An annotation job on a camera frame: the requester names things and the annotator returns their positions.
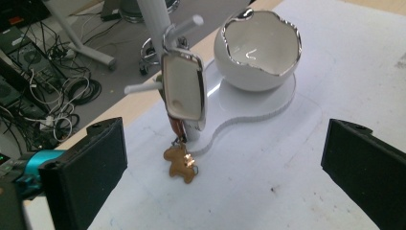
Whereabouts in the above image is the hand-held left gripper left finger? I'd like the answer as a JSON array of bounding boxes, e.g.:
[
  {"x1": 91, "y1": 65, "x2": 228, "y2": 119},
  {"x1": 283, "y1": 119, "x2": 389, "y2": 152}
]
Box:
[{"x1": 37, "y1": 116, "x2": 128, "y2": 230}]

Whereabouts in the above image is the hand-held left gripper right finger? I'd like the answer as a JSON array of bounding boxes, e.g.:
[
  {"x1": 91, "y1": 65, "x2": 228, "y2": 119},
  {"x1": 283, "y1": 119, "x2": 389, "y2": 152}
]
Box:
[{"x1": 320, "y1": 118, "x2": 406, "y2": 230}]

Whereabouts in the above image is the keychain with brown charm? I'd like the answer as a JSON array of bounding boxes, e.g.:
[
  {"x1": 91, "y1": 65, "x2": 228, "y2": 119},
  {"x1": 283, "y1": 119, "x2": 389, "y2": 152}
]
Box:
[{"x1": 155, "y1": 74, "x2": 200, "y2": 185}]

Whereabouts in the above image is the white key case silver rim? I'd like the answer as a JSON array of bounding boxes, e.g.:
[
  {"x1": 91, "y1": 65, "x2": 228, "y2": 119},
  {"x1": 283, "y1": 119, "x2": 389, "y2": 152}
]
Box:
[{"x1": 160, "y1": 26, "x2": 209, "y2": 123}]

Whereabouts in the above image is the white key stand with pegs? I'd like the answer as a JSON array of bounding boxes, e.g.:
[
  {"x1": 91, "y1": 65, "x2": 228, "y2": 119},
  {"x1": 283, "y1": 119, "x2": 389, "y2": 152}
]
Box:
[{"x1": 123, "y1": 0, "x2": 297, "y2": 157}]

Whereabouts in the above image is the white metal table leg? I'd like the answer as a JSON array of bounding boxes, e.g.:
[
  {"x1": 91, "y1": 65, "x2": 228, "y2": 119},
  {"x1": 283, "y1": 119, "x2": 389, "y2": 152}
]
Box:
[{"x1": 42, "y1": 0, "x2": 118, "y2": 71}]

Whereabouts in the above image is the black computer case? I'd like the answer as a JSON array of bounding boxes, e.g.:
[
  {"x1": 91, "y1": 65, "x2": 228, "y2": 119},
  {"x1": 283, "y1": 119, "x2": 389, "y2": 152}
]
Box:
[{"x1": 0, "y1": 26, "x2": 67, "y2": 111}]

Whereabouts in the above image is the white eggshell bowl silver rim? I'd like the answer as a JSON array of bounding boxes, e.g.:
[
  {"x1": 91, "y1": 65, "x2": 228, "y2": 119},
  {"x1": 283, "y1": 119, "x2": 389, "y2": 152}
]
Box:
[{"x1": 213, "y1": 8, "x2": 304, "y2": 93}]

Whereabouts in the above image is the black round base silver rim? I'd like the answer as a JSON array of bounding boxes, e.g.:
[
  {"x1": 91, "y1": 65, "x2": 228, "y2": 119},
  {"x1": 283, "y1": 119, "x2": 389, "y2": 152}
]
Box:
[{"x1": 119, "y1": 0, "x2": 182, "y2": 24}]

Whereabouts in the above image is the white cable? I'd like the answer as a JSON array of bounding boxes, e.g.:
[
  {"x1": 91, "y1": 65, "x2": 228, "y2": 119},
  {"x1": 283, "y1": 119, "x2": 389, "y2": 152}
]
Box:
[{"x1": 28, "y1": 68, "x2": 92, "y2": 143}]

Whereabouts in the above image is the tangle of black cables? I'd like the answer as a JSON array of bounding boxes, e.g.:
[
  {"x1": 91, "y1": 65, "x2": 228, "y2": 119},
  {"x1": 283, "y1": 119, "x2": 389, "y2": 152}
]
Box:
[{"x1": 0, "y1": 18, "x2": 103, "y2": 151}]

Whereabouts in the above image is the chrome ring stand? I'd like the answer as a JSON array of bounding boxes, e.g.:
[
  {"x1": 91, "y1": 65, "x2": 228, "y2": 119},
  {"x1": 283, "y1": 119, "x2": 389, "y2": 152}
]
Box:
[{"x1": 138, "y1": 36, "x2": 168, "y2": 77}]

